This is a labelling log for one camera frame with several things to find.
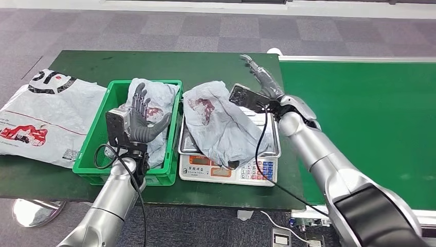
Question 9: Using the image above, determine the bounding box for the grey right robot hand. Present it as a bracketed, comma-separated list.
[240, 54, 285, 100]

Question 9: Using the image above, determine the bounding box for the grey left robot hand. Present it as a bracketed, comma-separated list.
[126, 82, 172, 144]

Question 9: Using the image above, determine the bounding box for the grey courier parcel red print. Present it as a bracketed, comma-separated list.
[121, 78, 180, 170]
[182, 80, 276, 170]

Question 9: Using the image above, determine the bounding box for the green conveyor belt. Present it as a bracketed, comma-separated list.
[278, 55, 436, 236]

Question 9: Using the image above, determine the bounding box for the conveyor control board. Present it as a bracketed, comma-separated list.
[289, 214, 331, 233]

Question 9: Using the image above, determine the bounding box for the grey floor socket box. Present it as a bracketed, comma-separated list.
[271, 227, 293, 247]

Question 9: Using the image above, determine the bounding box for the steel scale tray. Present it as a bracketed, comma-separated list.
[177, 105, 282, 159]

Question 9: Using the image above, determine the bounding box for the green plastic crate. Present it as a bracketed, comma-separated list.
[72, 79, 184, 187]

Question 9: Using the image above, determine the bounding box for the white electronic scale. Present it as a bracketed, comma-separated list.
[178, 152, 279, 187]

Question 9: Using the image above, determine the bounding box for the large flat grey courier bag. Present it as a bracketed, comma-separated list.
[0, 68, 107, 169]

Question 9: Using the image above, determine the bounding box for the round chrome table base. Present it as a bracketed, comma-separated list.
[12, 199, 66, 228]

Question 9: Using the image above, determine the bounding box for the white table foot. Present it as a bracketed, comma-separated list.
[237, 209, 255, 222]

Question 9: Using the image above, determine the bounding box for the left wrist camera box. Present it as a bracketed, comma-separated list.
[104, 108, 133, 148]

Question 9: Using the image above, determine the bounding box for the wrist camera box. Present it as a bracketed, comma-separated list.
[104, 108, 133, 148]
[228, 83, 272, 114]

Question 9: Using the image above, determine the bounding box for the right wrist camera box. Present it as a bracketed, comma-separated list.
[228, 83, 272, 114]

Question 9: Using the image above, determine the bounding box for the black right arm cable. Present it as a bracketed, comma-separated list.
[254, 105, 331, 219]

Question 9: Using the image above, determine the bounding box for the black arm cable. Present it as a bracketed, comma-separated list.
[93, 144, 148, 247]
[254, 105, 331, 219]

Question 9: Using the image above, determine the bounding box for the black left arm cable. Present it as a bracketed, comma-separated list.
[93, 144, 148, 247]

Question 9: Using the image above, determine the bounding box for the white floor cable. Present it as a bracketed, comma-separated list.
[260, 210, 309, 243]

